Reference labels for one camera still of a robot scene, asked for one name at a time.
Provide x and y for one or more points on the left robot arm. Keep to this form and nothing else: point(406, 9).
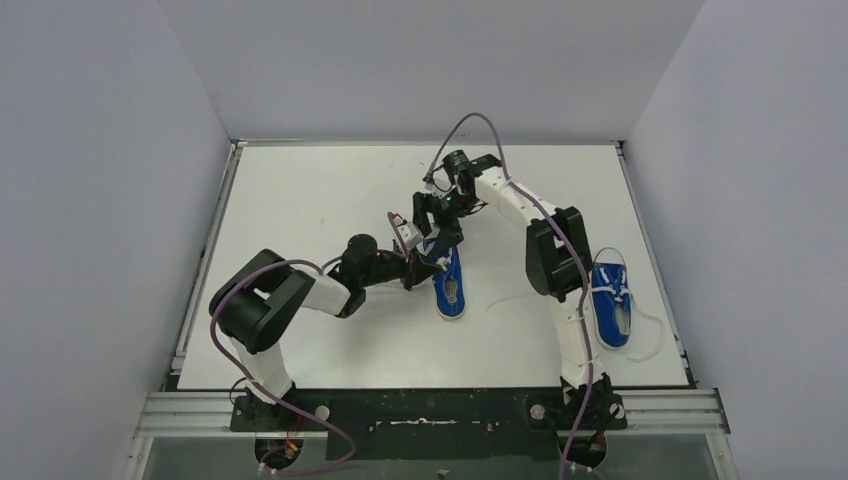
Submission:
point(258, 304)

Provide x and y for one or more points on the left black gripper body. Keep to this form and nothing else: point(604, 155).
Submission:
point(409, 271)

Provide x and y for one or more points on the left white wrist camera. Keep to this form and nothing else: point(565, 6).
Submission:
point(409, 236)

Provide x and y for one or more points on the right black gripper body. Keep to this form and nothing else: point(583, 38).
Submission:
point(453, 205)

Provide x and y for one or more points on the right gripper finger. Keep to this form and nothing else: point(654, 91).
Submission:
point(425, 222)
point(450, 231)

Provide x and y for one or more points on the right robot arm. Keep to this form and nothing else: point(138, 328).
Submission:
point(557, 259)

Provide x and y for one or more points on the blue sneaker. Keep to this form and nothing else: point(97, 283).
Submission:
point(611, 301)
point(448, 283)

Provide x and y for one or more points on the aluminium frame rail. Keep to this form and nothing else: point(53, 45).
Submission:
point(218, 413)

